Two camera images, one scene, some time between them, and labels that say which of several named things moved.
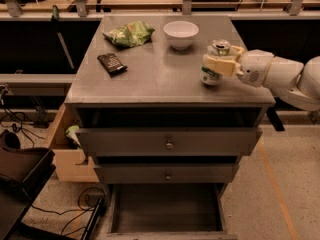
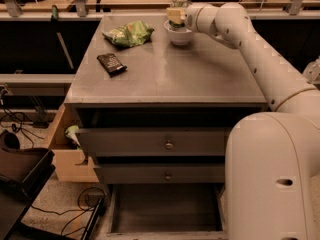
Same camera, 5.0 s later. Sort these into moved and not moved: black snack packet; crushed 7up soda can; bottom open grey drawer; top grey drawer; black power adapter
Moved: crushed 7up soda can
Not moved: bottom open grey drawer; black snack packet; black power adapter; top grey drawer
